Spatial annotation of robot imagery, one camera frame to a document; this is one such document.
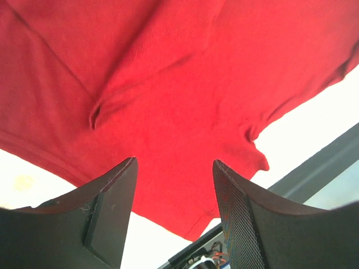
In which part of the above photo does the aluminium frame rail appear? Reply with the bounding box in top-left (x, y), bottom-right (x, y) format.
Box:
top-left (268, 124), bottom-right (358, 203)

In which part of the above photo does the dark red t-shirt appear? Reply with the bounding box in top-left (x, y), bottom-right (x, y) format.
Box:
top-left (1, 1), bottom-right (358, 241)

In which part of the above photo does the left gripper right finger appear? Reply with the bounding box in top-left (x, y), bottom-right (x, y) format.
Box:
top-left (213, 160), bottom-right (358, 268)

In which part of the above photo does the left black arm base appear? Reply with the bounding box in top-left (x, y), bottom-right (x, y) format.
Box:
top-left (159, 224), bottom-right (230, 269)

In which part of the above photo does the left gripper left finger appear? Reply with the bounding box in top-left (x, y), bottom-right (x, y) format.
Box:
top-left (1, 157), bottom-right (138, 269)

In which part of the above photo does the floral patterned table mat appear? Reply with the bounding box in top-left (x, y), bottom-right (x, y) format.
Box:
top-left (1, 68), bottom-right (358, 259)

